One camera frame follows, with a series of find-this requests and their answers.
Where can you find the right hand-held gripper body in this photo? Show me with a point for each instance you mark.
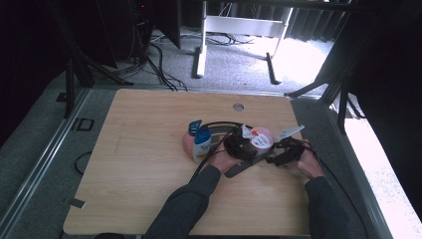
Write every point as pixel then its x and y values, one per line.
pixel 292 149

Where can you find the black rectangular floor frame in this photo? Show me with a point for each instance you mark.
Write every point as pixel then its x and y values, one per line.
pixel 85 124

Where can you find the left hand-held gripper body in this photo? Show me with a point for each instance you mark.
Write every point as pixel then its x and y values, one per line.
pixel 239 147

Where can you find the white bottle with blue cap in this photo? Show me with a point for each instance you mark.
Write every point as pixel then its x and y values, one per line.
pixel 201 146

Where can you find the grey tape strip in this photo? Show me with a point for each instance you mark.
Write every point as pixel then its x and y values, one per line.
pixel 75 202

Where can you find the person's right hand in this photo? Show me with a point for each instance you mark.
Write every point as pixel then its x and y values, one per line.
pixel 310 166

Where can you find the round table grommet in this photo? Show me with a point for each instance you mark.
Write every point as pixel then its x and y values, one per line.
pixel 238 107

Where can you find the white desk frame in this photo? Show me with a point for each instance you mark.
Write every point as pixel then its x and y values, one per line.
pixel 242 26

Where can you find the person's left hand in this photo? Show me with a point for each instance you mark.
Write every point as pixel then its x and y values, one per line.
pixel 224 161

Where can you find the dark curtain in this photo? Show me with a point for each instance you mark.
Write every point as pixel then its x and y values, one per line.
pixel 312 23

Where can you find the pink jar with white label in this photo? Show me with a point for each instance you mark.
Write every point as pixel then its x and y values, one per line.
pixel 262 139

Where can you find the black corner rack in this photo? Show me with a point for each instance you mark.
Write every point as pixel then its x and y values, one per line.
pixel 239 169

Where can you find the black metal stand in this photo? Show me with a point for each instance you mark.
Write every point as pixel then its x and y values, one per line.
pixel 79 71
pixel 335 88

